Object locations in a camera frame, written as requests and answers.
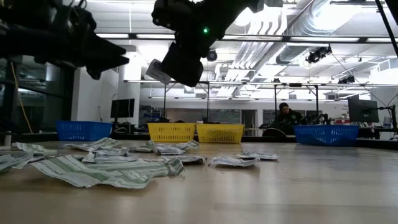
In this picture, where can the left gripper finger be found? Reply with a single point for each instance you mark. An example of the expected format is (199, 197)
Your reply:
(105, 56)

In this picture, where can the green striped bandage packet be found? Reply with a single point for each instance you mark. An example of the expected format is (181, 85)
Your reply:
(77, 174)
(34, 147)
(15, 160)
(186, 144)
(149, 166)
(99, 143)

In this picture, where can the blue plastic basket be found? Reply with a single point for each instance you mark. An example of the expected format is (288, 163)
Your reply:
(82, 130)
(326, 135)

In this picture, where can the black background robot arm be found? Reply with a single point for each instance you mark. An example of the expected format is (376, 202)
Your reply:
(317, 119)

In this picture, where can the black computer monitor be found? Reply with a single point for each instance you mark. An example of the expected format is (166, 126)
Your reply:
(362, 110)
(122, 108)

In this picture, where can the yellow plastic basket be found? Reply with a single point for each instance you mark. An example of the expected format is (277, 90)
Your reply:
(220, 133)
(171, 132)

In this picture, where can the silver bottle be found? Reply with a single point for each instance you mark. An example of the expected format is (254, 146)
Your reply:
(8, 138)

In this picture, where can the person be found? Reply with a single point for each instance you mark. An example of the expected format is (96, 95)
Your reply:
(287, 117)

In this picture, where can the black ceiling spotlight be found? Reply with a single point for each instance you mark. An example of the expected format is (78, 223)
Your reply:
(346, 80)
(318, 54)

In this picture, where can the black chair back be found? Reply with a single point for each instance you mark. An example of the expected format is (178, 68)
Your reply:
(273, 133)

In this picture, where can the black ceiling dome camera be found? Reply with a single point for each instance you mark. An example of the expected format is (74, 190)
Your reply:
(212, 55)

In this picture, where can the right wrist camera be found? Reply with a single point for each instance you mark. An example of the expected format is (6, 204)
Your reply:
(169, 14)

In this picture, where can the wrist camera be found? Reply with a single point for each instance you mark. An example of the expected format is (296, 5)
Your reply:
(84, 17)
(169, 14)

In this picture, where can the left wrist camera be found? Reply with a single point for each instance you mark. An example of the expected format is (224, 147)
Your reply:
(84, 17)

